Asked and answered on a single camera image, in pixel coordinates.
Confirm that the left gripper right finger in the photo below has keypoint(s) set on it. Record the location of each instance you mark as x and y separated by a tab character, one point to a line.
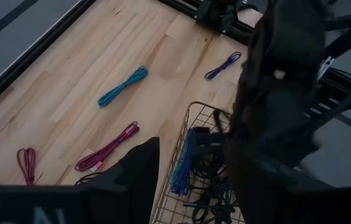
256	193

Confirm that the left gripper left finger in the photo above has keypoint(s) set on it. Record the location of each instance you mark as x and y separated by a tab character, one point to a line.
141	174

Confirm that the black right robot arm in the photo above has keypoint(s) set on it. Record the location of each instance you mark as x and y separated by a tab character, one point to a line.
219	14

